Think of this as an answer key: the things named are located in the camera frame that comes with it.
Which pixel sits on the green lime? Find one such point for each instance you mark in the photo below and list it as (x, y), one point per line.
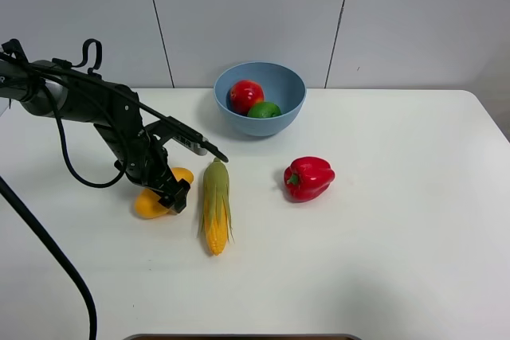
(264, 110)

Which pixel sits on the blue plastic bowl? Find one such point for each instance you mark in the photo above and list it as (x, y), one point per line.
(281, 86)

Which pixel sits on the yellow mango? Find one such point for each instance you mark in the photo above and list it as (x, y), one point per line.
(147, 204)

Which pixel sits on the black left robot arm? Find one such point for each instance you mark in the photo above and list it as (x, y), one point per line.
(134, 132)

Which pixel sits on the corn cob with husk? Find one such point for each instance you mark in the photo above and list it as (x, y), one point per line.
(216, 221)

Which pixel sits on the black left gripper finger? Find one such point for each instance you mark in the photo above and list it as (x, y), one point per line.
(178, 193)
(159, 200)

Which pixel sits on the red apple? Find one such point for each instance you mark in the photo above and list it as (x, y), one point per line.
(244, 95)

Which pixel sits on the red bell pepper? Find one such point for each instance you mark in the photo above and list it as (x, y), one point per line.
(307, 178)

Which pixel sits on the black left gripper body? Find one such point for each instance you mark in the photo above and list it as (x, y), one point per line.
(143, 158)

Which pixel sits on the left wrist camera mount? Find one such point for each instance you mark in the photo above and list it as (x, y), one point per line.
(187, 141)

